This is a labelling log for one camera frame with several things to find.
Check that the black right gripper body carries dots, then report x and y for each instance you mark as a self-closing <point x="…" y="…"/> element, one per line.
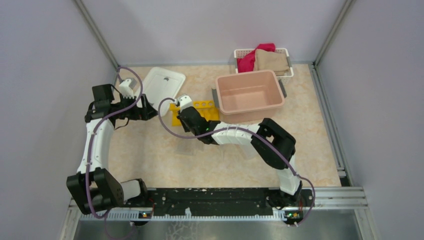
<point x="188" y="130"/>

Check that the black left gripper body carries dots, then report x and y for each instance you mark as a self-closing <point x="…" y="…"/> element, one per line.
<point x="135" y="112"/>

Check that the yellow test tube rack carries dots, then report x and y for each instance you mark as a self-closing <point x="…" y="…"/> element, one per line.
<point x="205" y="108"/>

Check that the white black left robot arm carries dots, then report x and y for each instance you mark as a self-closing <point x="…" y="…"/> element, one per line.
<point x="93" y="187"/>

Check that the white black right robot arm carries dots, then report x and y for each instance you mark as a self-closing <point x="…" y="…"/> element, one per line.
<point x="272" y="143"/>

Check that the white plastic tray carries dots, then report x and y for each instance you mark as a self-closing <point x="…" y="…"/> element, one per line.
<point x="161" y="83"/>

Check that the pink plastic tub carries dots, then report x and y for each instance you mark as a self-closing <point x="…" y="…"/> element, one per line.
<point x="248" y="96"/>

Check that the red cloth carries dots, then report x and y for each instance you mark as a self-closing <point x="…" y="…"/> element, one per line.
<point x="246" y="64"/>

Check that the white perforated basket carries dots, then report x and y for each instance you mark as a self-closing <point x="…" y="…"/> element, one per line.
<point x="240" y="53"/>

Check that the beige cloth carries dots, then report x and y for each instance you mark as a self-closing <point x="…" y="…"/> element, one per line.
<point x="274" y="61"/>

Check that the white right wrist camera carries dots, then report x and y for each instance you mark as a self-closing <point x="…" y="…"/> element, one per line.
<point x="184" y="101"/>

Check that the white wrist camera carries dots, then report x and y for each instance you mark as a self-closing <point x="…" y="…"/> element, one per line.
<point x="184" y="101"/>
<point x="126" y="88"/>

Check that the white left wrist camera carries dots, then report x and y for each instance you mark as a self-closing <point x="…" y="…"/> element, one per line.
<point x="126" y="88"/>

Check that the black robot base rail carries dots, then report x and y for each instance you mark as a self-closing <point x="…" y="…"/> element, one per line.
<point x="222" y="202"/>

